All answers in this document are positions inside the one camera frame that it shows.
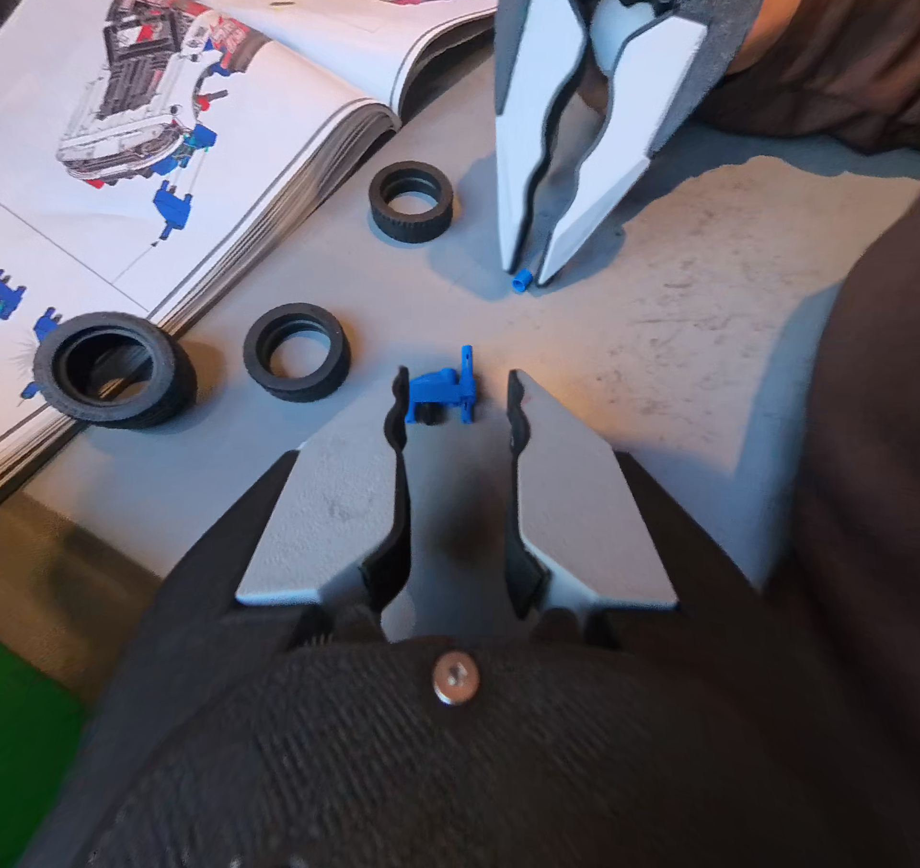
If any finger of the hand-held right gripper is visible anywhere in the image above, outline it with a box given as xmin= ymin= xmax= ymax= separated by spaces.
xmin=536 ymin=15 xmax=710 ymax=287
xmin=494 ymin=0 xmax=592 ymax=274

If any blue toy brick connector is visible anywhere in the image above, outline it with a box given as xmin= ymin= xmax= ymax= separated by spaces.
xmin=404 ymin=368 xmax=464 ymax=427

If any open instruction booklet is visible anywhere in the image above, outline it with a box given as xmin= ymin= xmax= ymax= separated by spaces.
xmin=0 ymin=0 xmax=504 ymax=503

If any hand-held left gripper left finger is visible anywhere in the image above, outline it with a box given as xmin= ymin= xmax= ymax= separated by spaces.
xmin=234 ymin=369 xmax=414 ymax=617

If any grey desk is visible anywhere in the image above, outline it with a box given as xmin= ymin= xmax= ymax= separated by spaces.
xmin=0 ymin=42 xmax=920 ymax=704

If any black toy tyre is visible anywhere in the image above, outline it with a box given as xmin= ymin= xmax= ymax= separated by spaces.
xmin=368 ymin=161 xmax=455 ymax=246
xmin=242 ymin=302 xmax=353 ymax=404
xmin=32 ymin=311 xmax=198 ymax=429

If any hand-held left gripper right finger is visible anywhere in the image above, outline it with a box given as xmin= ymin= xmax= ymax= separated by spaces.
xmin=505 ymin=369 xmax=681 ymax=621

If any green plastic bin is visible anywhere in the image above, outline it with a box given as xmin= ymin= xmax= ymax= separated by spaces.
xmin=0 ymin=641 xmax=91 ymax=868

